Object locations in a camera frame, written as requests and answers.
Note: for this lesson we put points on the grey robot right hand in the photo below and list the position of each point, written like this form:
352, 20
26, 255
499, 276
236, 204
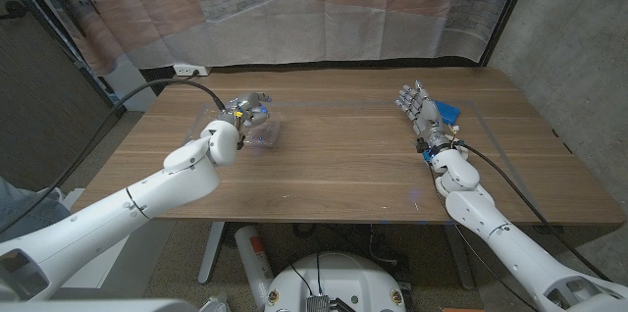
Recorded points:
428, 113

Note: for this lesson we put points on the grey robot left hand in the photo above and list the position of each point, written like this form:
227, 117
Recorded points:
247, 108

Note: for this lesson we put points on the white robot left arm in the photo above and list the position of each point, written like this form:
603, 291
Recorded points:
122, 209

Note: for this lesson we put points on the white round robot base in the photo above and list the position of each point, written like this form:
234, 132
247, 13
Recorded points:
343, 282

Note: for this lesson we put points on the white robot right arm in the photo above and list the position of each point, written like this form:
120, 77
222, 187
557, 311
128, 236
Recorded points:
515, 248

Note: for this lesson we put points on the clear plastic clamshell container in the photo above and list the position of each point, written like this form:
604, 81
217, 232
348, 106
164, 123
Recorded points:
267, 136

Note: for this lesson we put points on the blue flat sponge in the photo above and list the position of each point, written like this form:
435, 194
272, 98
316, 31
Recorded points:
449, 112

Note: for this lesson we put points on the white round disc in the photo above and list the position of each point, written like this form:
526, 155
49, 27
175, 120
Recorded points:
463, 152

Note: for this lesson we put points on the white power strip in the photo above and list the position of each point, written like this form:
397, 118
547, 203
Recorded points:
189, 70

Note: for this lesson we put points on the printed room backdrop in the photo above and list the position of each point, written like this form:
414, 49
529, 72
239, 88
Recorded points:
294, 22

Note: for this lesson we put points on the black backdrop stand pole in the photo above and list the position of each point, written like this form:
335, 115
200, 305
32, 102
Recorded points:
507, 13
64, 44

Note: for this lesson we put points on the grey table leg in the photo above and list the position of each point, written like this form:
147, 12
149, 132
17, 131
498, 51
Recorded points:
211, 253
461, 263

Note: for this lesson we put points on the white cylinder with orange label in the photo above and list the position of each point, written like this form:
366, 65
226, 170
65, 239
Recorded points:
252, 258

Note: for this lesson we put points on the orange flat object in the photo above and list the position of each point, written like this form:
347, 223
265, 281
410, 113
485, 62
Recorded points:
461, 310

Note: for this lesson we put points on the grey finned module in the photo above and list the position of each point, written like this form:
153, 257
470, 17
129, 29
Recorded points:
318, 304

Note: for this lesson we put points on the person leg in jeans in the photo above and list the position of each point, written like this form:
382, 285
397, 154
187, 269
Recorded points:
29, 214

